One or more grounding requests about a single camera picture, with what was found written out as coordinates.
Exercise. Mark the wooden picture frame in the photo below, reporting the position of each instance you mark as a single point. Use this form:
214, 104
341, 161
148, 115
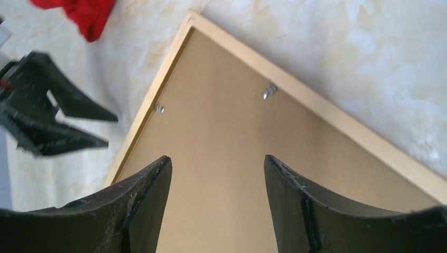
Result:
428, 181

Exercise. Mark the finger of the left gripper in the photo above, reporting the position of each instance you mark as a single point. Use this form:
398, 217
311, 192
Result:
72, 101
40, 134

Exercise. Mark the red crumpled cloth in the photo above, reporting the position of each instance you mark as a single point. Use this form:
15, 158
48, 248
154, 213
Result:
90, 16

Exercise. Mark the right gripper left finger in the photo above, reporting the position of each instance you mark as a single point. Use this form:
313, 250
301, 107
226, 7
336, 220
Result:
124, 217

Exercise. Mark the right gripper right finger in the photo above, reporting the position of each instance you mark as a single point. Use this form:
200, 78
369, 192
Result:
308, 217

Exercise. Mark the brown backing board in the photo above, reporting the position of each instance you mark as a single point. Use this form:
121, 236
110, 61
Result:
217, 130

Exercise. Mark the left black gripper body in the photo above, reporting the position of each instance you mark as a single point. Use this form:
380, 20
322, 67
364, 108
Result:
25, 84

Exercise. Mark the small metal frame clip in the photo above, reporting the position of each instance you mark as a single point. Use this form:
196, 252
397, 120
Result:
269, 91

